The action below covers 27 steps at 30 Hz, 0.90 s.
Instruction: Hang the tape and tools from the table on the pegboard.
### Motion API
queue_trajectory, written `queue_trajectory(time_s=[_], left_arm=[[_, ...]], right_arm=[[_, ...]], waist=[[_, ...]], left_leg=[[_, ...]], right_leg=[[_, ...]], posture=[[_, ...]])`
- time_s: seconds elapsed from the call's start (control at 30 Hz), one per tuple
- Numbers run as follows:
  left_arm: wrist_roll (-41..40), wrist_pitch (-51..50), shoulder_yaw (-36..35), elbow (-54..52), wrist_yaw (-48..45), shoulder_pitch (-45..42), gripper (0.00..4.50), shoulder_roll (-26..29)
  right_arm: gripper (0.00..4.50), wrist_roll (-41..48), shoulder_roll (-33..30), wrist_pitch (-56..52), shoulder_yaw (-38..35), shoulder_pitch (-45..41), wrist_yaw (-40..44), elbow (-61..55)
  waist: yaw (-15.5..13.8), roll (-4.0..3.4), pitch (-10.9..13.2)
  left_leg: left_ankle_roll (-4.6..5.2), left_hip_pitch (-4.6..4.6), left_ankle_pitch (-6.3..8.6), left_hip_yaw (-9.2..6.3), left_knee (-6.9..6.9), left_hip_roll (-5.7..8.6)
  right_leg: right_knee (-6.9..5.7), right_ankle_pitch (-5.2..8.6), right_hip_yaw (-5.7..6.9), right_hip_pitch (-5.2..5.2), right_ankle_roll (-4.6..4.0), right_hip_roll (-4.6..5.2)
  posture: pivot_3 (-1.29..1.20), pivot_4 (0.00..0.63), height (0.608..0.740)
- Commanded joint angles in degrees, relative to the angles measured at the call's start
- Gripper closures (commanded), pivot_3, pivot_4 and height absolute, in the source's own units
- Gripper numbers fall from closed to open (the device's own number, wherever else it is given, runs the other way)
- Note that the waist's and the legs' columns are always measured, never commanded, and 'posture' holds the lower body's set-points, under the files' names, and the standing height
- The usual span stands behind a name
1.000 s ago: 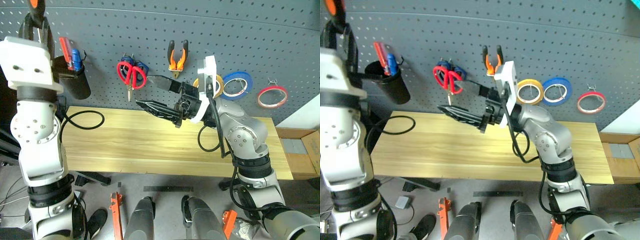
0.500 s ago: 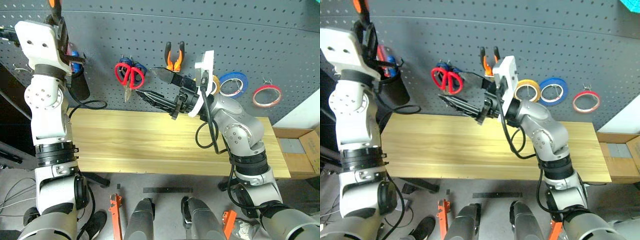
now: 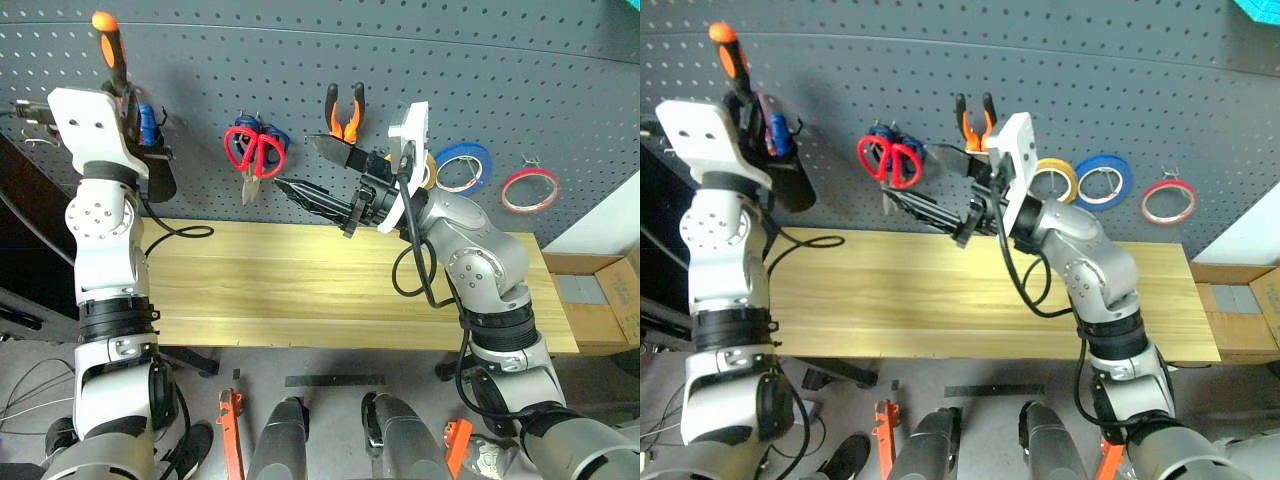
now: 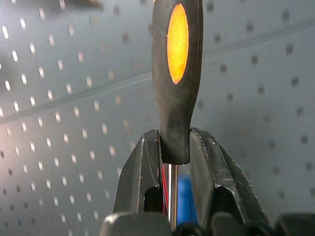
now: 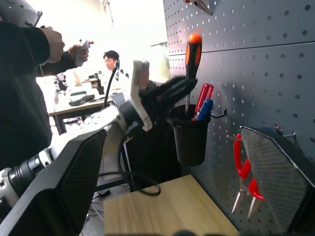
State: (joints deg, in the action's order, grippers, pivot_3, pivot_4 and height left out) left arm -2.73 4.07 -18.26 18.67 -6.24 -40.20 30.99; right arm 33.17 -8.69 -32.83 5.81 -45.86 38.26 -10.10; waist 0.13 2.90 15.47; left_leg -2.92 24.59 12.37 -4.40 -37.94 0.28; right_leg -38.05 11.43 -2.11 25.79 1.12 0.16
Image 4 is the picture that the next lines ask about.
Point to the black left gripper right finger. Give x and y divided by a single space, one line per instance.
211 169

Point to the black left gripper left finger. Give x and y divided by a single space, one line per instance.
137 177

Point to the black and orange screwdriver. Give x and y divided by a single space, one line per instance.
177 110

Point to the grey pegboard panel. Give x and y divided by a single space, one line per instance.
61 123

